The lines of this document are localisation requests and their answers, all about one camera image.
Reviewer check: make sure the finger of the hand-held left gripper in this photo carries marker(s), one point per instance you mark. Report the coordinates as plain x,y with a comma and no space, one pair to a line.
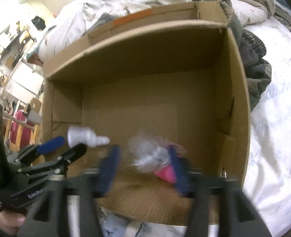
72,153
52,145

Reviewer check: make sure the dark grey-green garment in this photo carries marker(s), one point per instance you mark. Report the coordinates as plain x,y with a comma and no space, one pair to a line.
256,71

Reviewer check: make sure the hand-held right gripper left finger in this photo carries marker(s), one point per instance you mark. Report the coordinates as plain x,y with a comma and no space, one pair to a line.
108,170

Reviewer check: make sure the pink cloth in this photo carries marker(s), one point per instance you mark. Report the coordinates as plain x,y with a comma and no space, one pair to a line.
18,128

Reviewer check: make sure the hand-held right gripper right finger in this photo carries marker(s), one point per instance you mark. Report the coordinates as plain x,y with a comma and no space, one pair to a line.
180,175

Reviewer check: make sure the white waffle quilt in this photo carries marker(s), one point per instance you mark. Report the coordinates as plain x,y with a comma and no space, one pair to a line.
96,9

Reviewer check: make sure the brown cardboard box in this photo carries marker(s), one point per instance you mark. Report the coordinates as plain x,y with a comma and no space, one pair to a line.
145,96

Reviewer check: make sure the wooden rack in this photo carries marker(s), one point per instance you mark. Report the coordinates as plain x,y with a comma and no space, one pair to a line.
33,133

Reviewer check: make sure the white plastic bottle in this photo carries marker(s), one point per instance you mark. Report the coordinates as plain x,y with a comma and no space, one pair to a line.
84,136

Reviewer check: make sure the person's left hand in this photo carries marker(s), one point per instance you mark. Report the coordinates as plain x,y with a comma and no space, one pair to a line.
8,223

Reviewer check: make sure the white desk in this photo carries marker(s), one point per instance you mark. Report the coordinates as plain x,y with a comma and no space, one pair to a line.
24,79

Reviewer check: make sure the light blue cloth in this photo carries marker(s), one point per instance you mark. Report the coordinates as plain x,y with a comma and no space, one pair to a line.
120,224

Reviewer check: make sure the black bag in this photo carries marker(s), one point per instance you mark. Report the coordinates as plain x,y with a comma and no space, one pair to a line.
39,22

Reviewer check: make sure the clear bag with pink item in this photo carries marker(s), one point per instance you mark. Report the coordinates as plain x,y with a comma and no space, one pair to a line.
157,159

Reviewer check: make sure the grey cup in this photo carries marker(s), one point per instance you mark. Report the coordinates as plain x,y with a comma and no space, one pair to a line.
34,118

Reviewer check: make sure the white printed bedsheet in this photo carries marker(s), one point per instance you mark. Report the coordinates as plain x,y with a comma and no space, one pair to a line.
279,118

